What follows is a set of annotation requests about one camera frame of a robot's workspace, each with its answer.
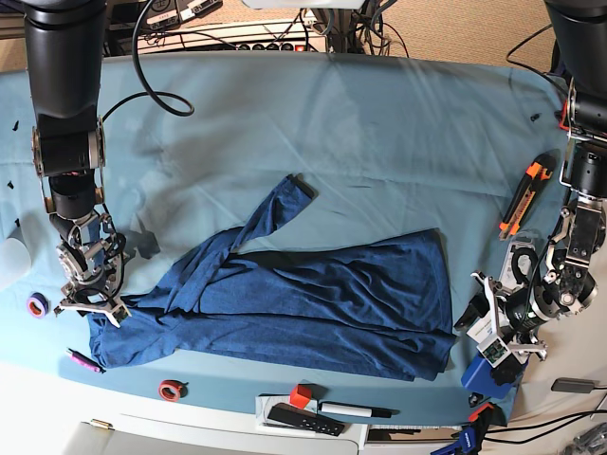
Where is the red cube block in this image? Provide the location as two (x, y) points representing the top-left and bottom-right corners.
(289, 384), (313, 410)

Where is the white book under remote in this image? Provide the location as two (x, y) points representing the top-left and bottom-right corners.
(254, 392), (369, 446)

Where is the white power strip red switch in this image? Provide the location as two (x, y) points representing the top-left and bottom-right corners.
(182, 42), (319, 52)

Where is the red tape roll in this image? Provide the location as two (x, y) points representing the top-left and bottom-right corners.
(157, 379), (188, 403)

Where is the blue box black knob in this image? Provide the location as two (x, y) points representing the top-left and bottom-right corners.
(461, 354), (526, 399)

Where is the orange black clamp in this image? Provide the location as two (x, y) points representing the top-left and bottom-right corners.
(468, 402), (494, 423)
(559, 100), (570, 132)

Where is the orange black lower clamp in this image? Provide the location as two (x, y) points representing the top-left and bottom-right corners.
(468, 402), (494, 423)

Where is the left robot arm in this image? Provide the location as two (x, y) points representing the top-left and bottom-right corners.
(455, 1), (606, 380)

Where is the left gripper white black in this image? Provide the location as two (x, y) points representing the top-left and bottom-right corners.
(453, 270), (547, 368)

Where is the white packaged item blister card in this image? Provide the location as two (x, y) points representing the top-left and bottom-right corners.
(497, 230), (540, 295)

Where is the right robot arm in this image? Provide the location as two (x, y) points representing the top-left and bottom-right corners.
(24, 1), (130, 326)

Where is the black foot pedal start label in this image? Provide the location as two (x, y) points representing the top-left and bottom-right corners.
(146, 0), (179, 28)

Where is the white paper roll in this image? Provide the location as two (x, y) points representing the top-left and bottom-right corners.
(0, 238), (32, 290)

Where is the black remote control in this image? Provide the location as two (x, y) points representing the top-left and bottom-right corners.
(267, 403), (345, 437)

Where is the orange black utility knife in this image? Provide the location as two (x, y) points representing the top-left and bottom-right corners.
(498, 153), (556, 241)

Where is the dark blue t-shirt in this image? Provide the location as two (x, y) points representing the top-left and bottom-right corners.
(88, 175), (455, 381)

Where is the light blue table cloth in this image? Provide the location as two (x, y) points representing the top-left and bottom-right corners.
(1, 51), (567, 426)

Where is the blue black clamp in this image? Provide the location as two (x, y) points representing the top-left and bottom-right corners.
(431, 426), (486, 455)

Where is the purple tape roll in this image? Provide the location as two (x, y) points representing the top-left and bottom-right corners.
(27, 293), (49, 319)

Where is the white paper card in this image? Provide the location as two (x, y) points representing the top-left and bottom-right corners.
(467, 320), (492, 344)

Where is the white black marker pen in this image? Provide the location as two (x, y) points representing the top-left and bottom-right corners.
(318, 401), (397, 419)

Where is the pink marker pen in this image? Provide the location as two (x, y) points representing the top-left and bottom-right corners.
(66, 348), (105, 373)

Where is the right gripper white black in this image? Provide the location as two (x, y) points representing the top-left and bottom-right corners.
(54, 298), (131, 328)

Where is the grey adapter box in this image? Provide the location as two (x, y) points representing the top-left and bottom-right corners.
(551, 377), (596, 394)

